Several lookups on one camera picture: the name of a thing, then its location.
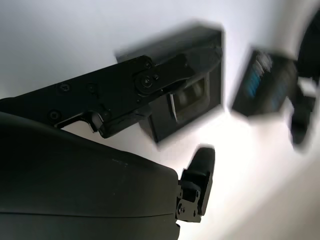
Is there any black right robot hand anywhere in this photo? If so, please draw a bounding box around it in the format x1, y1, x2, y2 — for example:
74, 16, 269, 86
0, 46, 224, 240

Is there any small silver depth camera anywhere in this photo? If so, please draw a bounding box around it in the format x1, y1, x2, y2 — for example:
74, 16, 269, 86
169, 76, 210, 123

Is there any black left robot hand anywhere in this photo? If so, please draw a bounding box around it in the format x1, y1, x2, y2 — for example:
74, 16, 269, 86
289, 9, 320, 151

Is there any black box base foam insert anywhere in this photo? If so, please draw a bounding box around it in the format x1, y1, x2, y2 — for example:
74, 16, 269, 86
114, 23, 226, 151

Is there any black RealSense printed box lid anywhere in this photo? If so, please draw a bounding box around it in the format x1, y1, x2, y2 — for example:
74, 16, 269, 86
230, 46, 301, 119

